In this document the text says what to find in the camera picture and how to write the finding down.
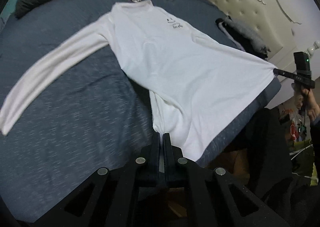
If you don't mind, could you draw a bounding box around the white long sleeve shirt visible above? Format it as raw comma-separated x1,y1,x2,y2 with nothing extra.
1,0,274,161

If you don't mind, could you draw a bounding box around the navy blue bed sheet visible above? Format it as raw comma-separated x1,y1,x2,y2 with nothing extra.
0,0,282,224

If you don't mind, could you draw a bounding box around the folded grey clothes stack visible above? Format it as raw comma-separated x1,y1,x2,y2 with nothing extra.
215,16,271,61

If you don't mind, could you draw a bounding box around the black camera box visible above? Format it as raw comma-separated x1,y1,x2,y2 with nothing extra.
293,51,311,77

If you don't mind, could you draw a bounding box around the cream tufted headboard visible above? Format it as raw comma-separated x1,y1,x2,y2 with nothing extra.
209,0,319,78

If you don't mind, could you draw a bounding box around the colourful floor clutter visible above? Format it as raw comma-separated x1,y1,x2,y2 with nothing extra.
278,103,319,186

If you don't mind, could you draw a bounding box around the person's right hand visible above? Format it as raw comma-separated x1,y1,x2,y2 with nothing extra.
291,83,319,125

